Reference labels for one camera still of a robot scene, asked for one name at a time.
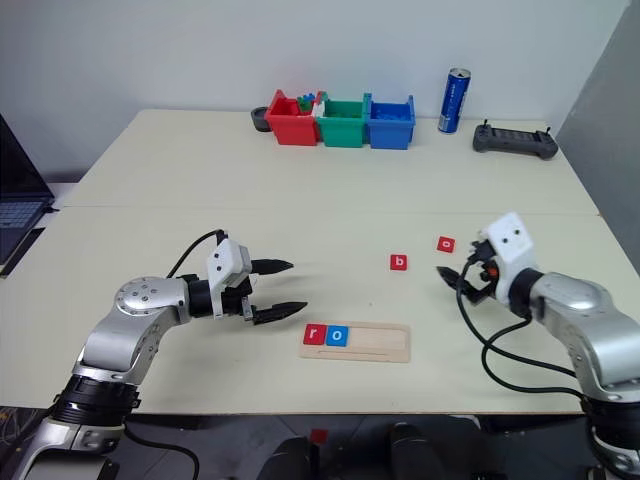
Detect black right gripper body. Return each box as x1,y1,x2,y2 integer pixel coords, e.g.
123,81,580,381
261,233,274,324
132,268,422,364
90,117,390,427
467,247,502,307

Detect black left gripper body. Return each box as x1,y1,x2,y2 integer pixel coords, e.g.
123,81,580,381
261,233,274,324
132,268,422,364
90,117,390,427
222,276,259,326

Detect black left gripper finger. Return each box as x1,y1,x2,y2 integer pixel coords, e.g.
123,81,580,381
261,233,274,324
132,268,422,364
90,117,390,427
252,301,308,326
249,258,295,276

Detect red letter r block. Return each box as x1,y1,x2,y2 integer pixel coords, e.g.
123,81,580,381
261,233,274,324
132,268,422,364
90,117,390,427
302,323,328,347

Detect wooden letter tray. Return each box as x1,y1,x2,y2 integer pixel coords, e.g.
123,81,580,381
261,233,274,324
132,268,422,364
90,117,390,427
298,322,412,364

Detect grey handheld controller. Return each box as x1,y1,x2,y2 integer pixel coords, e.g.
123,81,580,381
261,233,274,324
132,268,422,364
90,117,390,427
472,119,559,160

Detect red plastic bin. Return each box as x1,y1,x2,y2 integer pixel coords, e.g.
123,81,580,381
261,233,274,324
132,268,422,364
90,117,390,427
264,88,321,147

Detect blue plastic bin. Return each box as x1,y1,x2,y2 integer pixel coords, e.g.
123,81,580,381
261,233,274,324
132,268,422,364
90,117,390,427
366,93,417,151

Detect blue drink can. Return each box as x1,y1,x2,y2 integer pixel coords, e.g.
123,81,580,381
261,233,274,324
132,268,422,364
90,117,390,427
438,67,473,135

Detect black round holder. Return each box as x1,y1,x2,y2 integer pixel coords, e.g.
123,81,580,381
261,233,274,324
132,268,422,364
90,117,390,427
250,105,274,134

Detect dark rounded shape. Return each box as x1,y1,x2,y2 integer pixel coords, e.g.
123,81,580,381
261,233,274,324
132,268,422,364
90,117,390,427
256,436,321,480
388,422,447,480

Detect green plastic bin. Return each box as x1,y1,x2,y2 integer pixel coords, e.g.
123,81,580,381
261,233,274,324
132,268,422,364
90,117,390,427
316,97,369,149

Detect dark laptop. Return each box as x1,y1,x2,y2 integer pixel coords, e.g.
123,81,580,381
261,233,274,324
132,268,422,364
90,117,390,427
0,113,56,266

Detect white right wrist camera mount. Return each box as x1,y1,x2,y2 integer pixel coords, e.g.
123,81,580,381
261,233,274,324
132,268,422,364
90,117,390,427
478,212,537,304

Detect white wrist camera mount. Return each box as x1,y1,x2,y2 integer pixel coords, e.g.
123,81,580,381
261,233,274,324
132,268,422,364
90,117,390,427
206,238,251,321
478,212,537,304

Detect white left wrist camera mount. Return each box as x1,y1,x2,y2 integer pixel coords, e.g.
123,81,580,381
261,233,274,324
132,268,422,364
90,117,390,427
206,238,251,321

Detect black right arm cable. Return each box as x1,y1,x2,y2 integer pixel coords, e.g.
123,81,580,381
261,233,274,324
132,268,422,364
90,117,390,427
456,259,587,402

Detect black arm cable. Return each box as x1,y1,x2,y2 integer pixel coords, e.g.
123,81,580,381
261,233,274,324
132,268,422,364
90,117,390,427
456,259,587,402
165,228,231,280

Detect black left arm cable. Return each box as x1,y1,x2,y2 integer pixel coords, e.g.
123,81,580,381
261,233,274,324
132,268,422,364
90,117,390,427
165,228,231,280

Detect thin black cable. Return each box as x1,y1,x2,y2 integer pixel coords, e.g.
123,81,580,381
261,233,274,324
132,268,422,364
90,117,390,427
123,424,200,480

